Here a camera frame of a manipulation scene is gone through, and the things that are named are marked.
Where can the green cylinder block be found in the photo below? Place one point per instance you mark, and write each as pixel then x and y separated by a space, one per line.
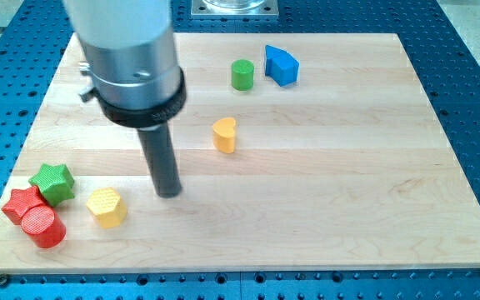
pixel 242 72

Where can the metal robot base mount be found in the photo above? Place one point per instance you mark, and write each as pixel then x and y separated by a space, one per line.
pixel 214 9

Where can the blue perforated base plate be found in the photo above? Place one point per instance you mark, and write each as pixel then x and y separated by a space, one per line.
pixel 35 40

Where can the green star block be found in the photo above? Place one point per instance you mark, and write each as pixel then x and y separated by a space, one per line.
pixel 55 183

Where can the red star block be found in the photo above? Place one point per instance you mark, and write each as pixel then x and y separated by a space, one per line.
pixel 21 201

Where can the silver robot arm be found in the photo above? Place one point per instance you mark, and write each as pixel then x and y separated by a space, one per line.
pixel 131 59

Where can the yellow hexagon block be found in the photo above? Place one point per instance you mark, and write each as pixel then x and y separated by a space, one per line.
pixel 107 207

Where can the blue arch-shaped block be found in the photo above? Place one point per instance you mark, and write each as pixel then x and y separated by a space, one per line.
pixel 281 66

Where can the red cylinder block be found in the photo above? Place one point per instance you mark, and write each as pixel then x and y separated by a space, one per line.
pixel 43 226

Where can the wooden board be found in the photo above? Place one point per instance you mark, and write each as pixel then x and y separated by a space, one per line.
pixel 347 168

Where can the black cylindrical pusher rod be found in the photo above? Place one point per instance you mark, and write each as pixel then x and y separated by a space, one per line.
pixel 158 150

